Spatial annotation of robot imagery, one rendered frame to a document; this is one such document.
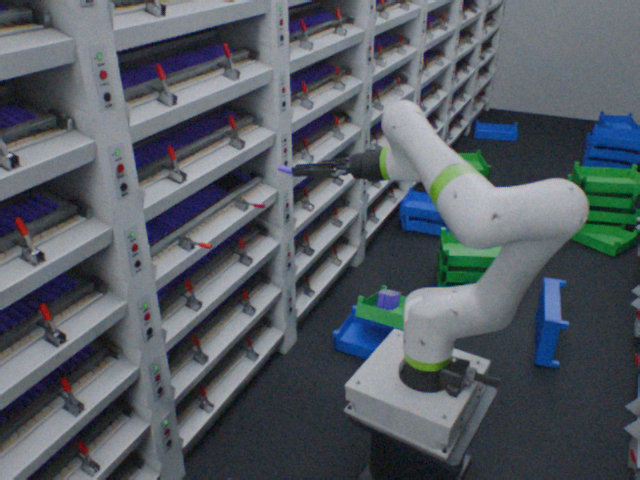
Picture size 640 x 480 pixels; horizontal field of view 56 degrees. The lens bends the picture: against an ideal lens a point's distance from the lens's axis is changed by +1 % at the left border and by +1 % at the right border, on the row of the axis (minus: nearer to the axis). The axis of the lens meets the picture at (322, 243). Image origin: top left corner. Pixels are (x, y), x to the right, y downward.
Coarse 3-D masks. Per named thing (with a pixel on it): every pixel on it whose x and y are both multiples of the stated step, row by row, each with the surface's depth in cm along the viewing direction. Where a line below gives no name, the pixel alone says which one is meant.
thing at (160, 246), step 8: (248, 184) 184; (256, 184) 187; (240, 192) 179; (224, 200) 174; (232, 200) 176; (208, 208) 168; (216, 208) 170; (200, 216) 165; (208, 216) 167; (184, 224) 160; (192, 224) 161; (200, 224) 164; (208, 224) 165; (176, 232) 156; (184, 232) 158; (192, 232) 160; (160, 240) 152; (168, 240) 153; (176, 240) 156; (152, 248) 149; (160, 248) 150; (168, 248) 152; (152, 256) 149
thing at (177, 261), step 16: (256, 176) 190; (272, 176) 189; (256, 192) 186; (272, 192) 189; (256, 208) 181; (224, 224) 169; (240, 224) 176; (208, 240) 161; (160, 256) 151; (176, 256) 153; (192, 256) 156; (160, 272) 146; (176, 272) 152; (160, 288) 148
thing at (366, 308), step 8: (384, 288) 251; (360, 296) 226; (376, 296) 246; (360, 304) 226; (368, 304) 239; (400, 304) 250; (360, 312) 226; (368, 312) 225; (376, 312) 223; (384, 312) 222; (392, 312) 221; (400, 312) 242; (376, 320) 223; (384, 320) 222; (392, 320) 221; (400, 320) 220; (400, 328) 220
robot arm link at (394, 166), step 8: (384, 152) 159; (392, 152) 155; (384, 160) 158; (392, 160) 157; (400, 160) 153; (384, 168) 158; (392, 168) 157; (400, 168) 156; (408, 168) 154; (384, 176) 160; (392, 176) 159; (400, 176) 158; (408, 176) 156; (416, 176) 155
